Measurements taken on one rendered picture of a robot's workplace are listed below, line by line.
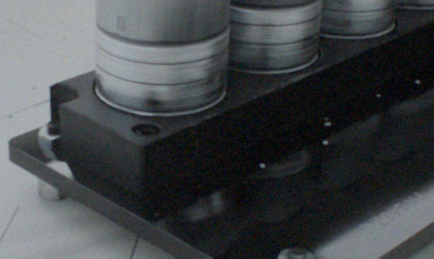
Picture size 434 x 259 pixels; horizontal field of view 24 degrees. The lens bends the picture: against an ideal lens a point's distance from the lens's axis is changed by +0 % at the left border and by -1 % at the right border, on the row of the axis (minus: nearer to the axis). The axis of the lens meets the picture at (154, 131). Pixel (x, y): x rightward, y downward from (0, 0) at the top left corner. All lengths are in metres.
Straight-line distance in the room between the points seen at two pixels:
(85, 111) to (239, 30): 0.04
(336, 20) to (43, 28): 0.09
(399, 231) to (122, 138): 0.05
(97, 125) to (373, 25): 0.07
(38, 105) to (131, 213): 0.07
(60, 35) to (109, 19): 0.10
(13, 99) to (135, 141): 0.07
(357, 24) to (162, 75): 0.06
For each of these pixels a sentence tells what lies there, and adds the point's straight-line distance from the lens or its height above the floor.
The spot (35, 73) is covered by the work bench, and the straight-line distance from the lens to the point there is 0.25.
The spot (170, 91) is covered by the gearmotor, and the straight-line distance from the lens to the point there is 0.18.
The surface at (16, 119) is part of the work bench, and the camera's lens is 0.23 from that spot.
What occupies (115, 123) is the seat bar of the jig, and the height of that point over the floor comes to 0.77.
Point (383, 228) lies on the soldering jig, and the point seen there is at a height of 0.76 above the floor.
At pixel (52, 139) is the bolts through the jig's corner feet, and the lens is 0.19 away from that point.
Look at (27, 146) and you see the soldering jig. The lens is 0.19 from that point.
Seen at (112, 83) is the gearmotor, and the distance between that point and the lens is 0.18.
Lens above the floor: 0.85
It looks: 27 degrees down
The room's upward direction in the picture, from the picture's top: 1 degrees clockwise
